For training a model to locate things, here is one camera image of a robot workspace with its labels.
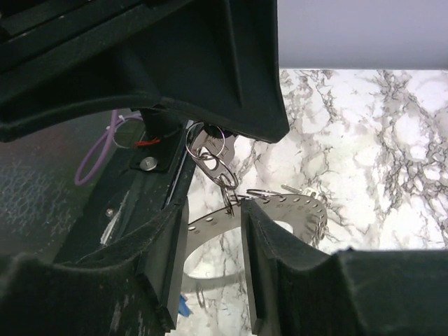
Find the keys with blue tag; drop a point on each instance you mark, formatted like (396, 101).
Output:
(213, 149)

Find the loose silver key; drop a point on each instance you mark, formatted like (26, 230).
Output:
(307, 191)

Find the perforated metal ring disc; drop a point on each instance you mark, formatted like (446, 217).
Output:
(305, 214)

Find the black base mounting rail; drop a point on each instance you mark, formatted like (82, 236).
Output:
(146, 167)

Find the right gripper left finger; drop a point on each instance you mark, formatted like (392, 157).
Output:
(130, 287)

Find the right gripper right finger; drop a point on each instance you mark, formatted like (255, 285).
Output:
(295, 289)

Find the blue plastic key tag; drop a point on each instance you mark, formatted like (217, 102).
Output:
(183, 308)

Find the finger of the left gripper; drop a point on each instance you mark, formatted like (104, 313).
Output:
(212, 61)

